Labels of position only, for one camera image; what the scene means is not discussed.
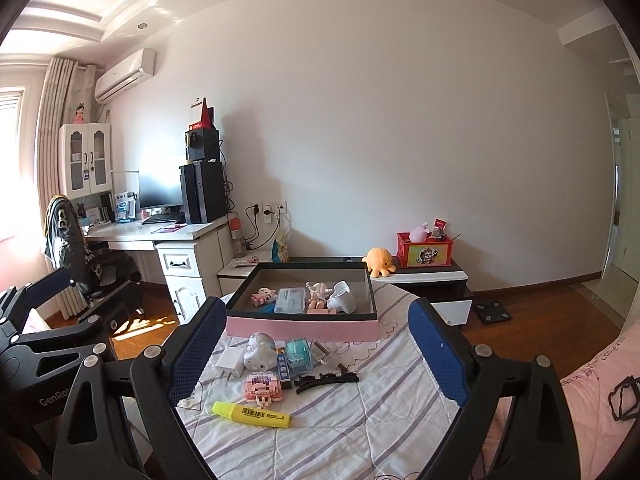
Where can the black speaker box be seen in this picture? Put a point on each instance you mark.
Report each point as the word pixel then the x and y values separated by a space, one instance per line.
pixel 202 144

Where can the wall power outlets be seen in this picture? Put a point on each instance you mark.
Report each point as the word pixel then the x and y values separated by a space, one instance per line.
pixel 267 212

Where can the pink block toy house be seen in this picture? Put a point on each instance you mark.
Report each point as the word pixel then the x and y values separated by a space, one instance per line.
pixel 263 389

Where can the black flower hair clip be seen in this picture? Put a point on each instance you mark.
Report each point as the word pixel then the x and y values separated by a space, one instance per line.
pixel 305 383

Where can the white air conditioner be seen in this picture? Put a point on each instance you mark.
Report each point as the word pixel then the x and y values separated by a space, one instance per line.
pixel 133 70

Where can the orange cap bottle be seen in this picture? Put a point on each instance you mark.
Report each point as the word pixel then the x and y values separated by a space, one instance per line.
pixel 237 238

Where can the red storage crate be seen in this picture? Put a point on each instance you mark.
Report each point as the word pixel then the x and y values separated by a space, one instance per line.
pixel 429 254

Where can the white desk with drawers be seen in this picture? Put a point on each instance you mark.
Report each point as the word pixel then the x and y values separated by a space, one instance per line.
pixel 194 260

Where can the clear acrylic box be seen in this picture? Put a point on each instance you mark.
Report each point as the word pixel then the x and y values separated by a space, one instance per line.
pixel 321 353

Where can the blue snack bag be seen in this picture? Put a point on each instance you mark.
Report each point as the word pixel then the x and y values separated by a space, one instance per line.
pixel 279 248

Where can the white glass door cabinet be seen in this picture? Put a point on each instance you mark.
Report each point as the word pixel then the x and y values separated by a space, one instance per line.
pixel 85 159

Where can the teal tape dispenser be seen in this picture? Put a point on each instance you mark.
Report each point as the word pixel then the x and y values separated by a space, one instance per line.
pixel 299 356

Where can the pink bedding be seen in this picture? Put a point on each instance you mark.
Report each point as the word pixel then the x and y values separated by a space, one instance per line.
pixel 598 433

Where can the white heart-shaped cup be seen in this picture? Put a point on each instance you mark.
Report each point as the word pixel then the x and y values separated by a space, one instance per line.
pixel 342 299

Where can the doll on cabinet top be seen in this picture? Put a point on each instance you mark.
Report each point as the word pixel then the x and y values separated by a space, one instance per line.
pixel 79 117

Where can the computer monitor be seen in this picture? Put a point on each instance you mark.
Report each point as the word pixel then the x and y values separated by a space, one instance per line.
pixel 160 195

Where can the beige curtain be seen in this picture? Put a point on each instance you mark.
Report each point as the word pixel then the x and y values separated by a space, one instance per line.
pixel 66 85

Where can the pink box with green rim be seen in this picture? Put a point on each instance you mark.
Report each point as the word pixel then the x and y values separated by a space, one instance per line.
pixel 243 319

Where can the pink plush in crate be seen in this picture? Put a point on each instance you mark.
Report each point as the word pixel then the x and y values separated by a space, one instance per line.
pixel 419 234

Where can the black computer tower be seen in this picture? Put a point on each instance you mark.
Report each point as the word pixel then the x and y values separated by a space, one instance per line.
pixel 202 189

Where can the black office chair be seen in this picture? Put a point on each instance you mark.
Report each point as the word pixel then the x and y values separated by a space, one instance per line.
pixel 94 274

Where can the striped white table cloth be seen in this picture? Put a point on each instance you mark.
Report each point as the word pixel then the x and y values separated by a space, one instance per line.
pixel 386 426

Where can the black white tv cabinet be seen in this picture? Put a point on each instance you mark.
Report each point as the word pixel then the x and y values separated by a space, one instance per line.
pixel 445 287

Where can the clear plastic storage case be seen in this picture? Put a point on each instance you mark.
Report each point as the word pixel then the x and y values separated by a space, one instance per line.
pixel 290 300

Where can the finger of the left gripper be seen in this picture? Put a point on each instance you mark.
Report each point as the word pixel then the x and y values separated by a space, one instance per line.
pixel 115 309
pixel 47 284

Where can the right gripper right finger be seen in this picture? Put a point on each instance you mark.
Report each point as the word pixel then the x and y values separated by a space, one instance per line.
pixel 538 441

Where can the yellow octopus plush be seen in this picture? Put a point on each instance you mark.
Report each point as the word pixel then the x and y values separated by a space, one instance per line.
pixel 379 262

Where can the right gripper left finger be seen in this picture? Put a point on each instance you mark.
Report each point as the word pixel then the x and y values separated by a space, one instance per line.
pixel 94 441

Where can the white cloud figurine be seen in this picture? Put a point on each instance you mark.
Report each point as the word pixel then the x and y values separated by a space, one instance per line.
pixel 260 354

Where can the yellow highlighter pen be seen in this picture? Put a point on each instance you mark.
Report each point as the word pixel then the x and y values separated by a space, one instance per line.
pixel 251 415

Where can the black bathroom scale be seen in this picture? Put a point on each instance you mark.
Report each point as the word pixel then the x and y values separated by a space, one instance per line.
pixel 491 312

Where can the pig doll blue dress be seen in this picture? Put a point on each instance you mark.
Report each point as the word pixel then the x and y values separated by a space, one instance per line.
pixel 319 294

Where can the white charger plug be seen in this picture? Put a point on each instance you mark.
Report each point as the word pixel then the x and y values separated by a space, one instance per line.
pixel 231 362

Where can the blue comb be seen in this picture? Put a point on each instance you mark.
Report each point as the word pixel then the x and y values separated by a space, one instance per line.
pixel 267 308

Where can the pink white block cat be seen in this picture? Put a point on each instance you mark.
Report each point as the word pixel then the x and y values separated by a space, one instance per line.
pixel 264 297

